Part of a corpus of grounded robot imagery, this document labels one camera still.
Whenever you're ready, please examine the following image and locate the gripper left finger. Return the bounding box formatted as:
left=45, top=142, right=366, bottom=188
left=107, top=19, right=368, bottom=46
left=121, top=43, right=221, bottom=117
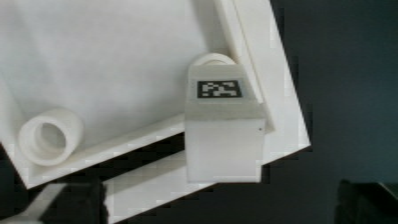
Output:
left=0, top=176, right=110, bottom=224

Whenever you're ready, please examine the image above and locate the white L-shaped obstacle fence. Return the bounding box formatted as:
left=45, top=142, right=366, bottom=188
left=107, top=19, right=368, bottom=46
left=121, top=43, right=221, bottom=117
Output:
left=105, top=152, right=215, bottom=224

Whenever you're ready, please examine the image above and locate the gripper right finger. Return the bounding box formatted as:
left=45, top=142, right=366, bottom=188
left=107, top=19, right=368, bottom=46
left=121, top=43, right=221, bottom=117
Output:
left=334, top=180, right=398, bottom=224

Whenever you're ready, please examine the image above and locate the white square table top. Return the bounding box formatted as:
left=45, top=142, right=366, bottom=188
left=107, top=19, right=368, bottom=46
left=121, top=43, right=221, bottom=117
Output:
left=0, top=0, right=309, bottom=187

